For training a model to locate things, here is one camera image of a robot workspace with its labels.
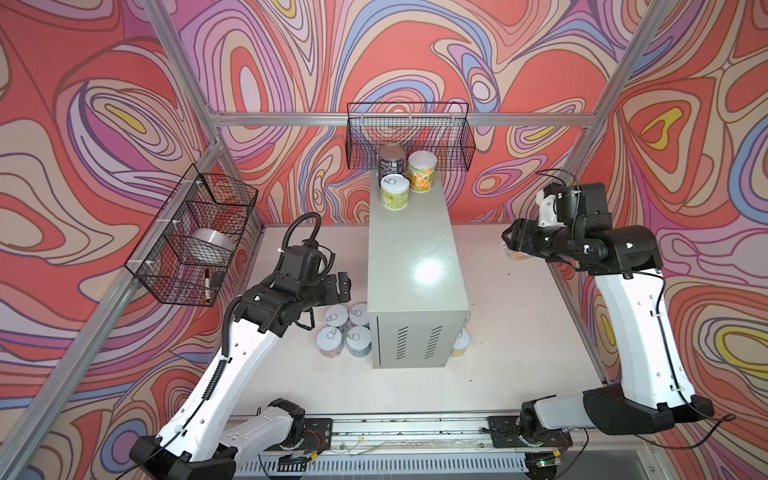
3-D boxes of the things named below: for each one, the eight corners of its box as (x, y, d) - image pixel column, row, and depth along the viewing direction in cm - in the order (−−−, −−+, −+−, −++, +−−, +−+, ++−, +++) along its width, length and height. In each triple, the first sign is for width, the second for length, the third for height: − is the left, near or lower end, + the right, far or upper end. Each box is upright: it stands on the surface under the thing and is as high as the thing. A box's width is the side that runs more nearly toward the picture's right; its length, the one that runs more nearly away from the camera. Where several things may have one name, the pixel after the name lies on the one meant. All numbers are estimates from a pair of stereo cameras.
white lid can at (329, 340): (318, 357, 87) (314, 350, 83) (321, 334, 92) (318, 326, 87) (342, 357, 87) (339, 350, 83) (344, 334, 92) (342, 326, 87)
